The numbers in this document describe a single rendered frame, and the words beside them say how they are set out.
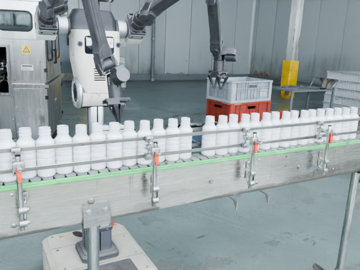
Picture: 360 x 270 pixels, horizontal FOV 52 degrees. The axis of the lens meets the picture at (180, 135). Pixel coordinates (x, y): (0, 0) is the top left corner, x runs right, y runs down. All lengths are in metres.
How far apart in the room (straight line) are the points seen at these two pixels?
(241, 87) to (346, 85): 5.03
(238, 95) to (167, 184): 2.46
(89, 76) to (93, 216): 0.77
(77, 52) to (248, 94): 2.37
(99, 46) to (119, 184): 0.54
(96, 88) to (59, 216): 0.77
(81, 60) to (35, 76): 3.09
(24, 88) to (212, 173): 3.75
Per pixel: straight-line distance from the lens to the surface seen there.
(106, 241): 2.22
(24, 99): 5.01
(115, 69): 1.49
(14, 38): 4.97
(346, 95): 8.63
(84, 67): 1.88
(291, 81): 11.55
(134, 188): 1.40
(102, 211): 1.38
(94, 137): 1.32
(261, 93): 4.05
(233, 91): 3.75
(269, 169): 1.74
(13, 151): 1.24
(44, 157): 1.29
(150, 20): 1.91
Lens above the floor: 1.45
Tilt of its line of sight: 14 degrees down
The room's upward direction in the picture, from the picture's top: 3 degrees clockwise
